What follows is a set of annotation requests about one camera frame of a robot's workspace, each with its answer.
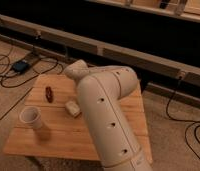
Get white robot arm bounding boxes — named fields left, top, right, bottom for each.
left=64, top=60, right=153, bottom=171

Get small brown red object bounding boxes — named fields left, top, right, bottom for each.
left=45, top=86, right=53, bottom=103

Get black power adapter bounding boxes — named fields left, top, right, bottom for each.
left=11, top=61, right=29, bottom=74

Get black floor cable left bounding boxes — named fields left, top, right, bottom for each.
left=0, top=44, right=65, bottom=128

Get black floor cable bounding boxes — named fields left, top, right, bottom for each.
left=0, top=44, right=65, bottom=128
left=165, top=75, right=200, bottom=171

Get long wooden bench rail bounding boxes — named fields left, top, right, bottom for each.
left=0, top=15, right=200, bottom=108

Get black floor cable right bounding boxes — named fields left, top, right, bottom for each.
left=165, top=75, right=200, bottom=171

